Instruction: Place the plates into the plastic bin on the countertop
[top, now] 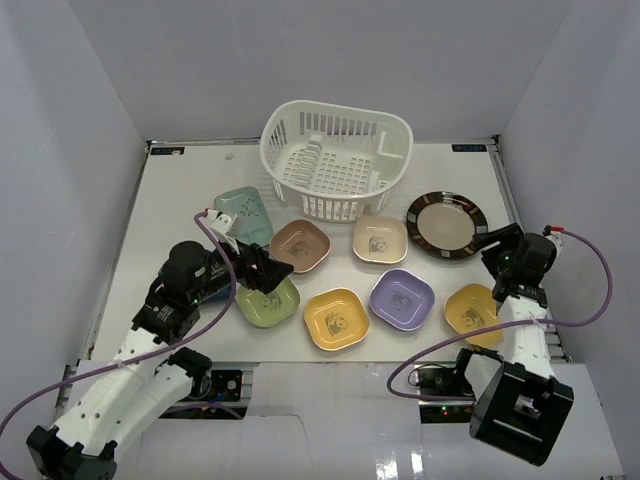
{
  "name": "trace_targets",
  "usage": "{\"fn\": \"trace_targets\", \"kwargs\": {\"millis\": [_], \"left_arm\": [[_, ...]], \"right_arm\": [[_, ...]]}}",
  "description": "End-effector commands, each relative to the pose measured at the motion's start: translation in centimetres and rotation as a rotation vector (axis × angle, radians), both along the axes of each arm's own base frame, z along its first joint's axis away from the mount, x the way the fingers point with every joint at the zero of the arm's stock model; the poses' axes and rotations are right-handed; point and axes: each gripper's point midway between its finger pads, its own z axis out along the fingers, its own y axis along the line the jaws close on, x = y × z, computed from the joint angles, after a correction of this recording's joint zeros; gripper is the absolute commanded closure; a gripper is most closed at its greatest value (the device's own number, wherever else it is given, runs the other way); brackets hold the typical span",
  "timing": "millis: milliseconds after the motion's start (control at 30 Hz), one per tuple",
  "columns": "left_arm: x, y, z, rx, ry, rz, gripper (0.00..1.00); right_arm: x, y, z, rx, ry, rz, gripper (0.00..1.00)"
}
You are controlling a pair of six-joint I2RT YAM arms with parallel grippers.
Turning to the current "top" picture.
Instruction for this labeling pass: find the light teal rectangular divided plate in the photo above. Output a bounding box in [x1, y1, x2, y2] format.
[214, 186, 274, 247]

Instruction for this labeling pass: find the round black-rimmed plate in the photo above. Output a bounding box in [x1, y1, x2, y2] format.
[405, 191, 489, 261]

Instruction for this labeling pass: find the dark blue leaf-shaped plate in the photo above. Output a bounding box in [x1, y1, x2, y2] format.
[198, 282, 235, 304]

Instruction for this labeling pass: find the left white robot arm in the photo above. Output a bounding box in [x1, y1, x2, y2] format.
[26, 241, 294, 479]

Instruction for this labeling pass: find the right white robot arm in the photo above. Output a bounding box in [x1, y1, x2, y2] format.
[451, 224, 574, 466]

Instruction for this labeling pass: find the white plastic dish bin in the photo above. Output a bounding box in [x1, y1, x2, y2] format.
[259, 100, 414, 223]

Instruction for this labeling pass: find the green square panda plate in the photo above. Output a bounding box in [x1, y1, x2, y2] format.
[236, 277, 300, 328]

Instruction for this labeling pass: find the brown square panda plate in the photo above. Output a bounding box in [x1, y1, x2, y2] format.
[269, 219, 331, 274]

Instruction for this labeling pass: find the yellow square panda plate right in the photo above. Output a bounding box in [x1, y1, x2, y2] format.
[444, 284, 500, 334]

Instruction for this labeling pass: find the yellow square panda plate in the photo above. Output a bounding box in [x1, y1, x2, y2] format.
[303, 288, 370, 352]
[444, 284, 500, 334]

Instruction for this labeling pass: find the yellow square panda plate centre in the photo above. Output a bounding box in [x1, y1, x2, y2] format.
[303, 288, 370, 352]

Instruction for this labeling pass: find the purple square panda plate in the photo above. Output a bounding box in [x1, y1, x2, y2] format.
[369, 268, 436, 332]

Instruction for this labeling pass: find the cream square panda plate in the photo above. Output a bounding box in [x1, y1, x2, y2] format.
[352, 215, 408, 265]

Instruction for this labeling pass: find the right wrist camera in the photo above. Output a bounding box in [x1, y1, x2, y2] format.
[542, 225, 565, 256]

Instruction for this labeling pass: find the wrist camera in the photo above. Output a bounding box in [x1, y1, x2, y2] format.
[542, 225, 565, 256]
[207, 209, 244, 239]

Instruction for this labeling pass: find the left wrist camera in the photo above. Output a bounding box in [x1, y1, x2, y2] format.
[207, 209, 244, 239]

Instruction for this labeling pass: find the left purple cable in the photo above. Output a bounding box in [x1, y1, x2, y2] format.
[0, 209, 246, 471]

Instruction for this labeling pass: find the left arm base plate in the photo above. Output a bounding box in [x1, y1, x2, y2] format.
[160, 369, 249, 420]

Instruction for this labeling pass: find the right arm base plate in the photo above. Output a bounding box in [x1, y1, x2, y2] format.
[407, 356, 502, 425]

